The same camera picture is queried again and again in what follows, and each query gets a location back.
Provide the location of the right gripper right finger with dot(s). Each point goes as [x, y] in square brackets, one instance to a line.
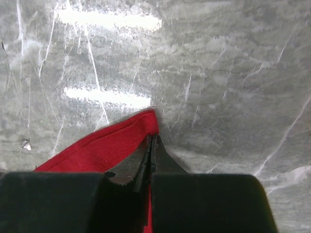
[184, 202]

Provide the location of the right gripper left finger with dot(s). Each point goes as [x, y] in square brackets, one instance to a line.
[115, 201]

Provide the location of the dark red t-shirt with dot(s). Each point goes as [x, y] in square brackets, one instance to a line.
[105, 148]

